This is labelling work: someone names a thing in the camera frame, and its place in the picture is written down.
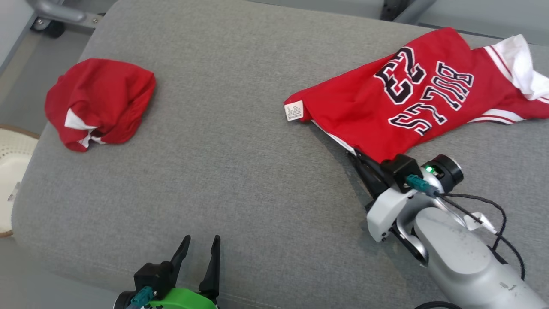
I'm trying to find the teal left camera connector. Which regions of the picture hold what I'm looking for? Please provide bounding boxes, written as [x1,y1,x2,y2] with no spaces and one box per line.
[129,287,155,309]

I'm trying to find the grey tube leg with caster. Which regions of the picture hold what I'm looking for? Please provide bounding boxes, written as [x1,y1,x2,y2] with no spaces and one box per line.
[26,0,104,39]

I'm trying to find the teal camera connector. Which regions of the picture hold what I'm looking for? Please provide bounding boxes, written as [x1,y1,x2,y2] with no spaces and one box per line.
[129,287,155,309]
[406,174,439,198]

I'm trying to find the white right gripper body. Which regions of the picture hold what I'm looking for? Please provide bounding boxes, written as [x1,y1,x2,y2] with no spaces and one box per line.
[367,188,419,243]

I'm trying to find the teal right camera connector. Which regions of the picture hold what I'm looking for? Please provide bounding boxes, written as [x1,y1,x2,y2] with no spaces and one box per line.
[406,174,439,198]

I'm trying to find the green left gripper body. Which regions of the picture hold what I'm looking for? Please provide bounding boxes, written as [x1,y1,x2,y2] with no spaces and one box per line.
[148,287,218,309]

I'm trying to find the white woven laundry basket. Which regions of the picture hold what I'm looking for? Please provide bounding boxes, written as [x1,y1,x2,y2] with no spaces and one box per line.
[0,124,40,238]

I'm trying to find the red basketball shorts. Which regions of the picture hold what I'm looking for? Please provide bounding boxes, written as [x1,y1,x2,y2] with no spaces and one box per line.
[45,58,157,152]

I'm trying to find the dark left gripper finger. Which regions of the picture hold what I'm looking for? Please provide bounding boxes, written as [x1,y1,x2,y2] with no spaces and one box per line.
[199,235,221,299]
[170,235,191,277]

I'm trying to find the red jersey with white sleeves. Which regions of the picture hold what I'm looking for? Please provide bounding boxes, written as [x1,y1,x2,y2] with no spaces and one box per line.
[284,27,549,164]

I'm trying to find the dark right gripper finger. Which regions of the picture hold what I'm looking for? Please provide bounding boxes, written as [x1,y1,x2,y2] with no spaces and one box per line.
[347,150,389,200]

